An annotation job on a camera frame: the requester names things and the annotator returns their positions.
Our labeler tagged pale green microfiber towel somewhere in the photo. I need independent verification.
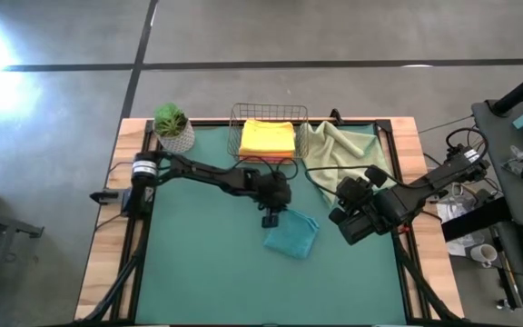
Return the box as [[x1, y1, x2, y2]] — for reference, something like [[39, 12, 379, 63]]
[[301, 121, 394, 206]]

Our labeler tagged yellow microfiber towel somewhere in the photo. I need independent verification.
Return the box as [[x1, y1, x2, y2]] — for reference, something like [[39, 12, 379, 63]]
[[238, 118, 298, 158]]

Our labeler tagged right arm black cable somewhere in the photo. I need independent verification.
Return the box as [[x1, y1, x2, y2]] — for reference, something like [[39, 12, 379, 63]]
[[304, 126, 490, 197]]

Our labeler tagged green table mat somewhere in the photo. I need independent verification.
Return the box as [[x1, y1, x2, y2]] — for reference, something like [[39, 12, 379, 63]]
[[136, 124, 409, 326]]

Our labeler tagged teal microfiber towel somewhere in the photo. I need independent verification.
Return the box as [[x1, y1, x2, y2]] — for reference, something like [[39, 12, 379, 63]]
[[262, 208, 321, 261]]

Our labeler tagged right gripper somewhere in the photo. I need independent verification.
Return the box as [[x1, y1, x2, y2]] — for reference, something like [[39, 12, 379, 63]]
[[328, 176, 410, 247]]

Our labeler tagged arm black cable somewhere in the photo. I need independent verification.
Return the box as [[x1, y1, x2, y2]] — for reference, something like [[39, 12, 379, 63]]
[[304, 126, 490, 197], [224, 155, 300, 182]]

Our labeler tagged grey side desk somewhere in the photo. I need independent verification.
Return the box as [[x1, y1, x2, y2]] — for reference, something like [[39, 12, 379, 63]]
[[471, 97, 523, 327]]

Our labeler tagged white packet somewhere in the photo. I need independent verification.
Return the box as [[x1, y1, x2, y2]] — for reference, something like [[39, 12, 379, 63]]
[[437, 199, 471, 224]]

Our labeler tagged white mug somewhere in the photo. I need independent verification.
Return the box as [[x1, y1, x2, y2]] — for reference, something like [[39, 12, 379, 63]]
[[469, 243, 498, 268]]

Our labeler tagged orange microfiber towel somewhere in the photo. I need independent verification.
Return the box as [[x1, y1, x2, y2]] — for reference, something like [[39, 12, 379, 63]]
[[238, 154, 296, 164]]

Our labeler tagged succulent in patterned pot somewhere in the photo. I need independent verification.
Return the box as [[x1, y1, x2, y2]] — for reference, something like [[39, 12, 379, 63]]
[[153, 102, 197, 154]]

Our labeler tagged black table frame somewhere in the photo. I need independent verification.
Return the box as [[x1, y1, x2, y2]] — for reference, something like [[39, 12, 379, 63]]
[[77, 116, 469, 327]]

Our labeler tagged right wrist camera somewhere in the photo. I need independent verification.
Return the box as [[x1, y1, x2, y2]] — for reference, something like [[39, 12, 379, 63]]
[[364, 165, 388, 188]]

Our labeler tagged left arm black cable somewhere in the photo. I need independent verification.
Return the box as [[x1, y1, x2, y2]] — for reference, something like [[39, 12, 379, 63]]
[[224, 155, 300, 182]]

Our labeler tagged black pole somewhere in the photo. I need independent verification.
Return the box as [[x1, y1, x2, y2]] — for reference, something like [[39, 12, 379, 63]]
[[490, 61, 523, 117]]

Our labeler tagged black wire basket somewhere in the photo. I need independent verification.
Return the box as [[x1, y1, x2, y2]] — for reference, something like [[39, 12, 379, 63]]
[[227, 103, 311, 164]]

